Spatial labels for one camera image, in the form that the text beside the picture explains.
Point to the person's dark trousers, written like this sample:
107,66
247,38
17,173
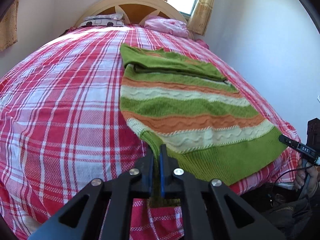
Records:
287,213

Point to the person's right hand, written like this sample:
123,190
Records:
300,177

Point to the grey square patterned pillow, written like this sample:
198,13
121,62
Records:
105,20

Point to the green orange striped knit sweater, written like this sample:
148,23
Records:
187,105

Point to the pink cloth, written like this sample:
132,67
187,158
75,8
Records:
203,43

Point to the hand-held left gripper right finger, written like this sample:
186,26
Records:
163,172

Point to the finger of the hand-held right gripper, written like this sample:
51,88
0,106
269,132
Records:
287,141

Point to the pink floral pillow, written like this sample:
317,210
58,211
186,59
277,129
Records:
170,27

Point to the bed with red plaid sheet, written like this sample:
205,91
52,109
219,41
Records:
62,105

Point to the cream arched wooden headboard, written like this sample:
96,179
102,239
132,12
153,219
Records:
140,6

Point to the dark brown furniture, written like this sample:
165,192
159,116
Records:
314,130

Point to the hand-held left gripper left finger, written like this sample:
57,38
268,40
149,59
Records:
149,173

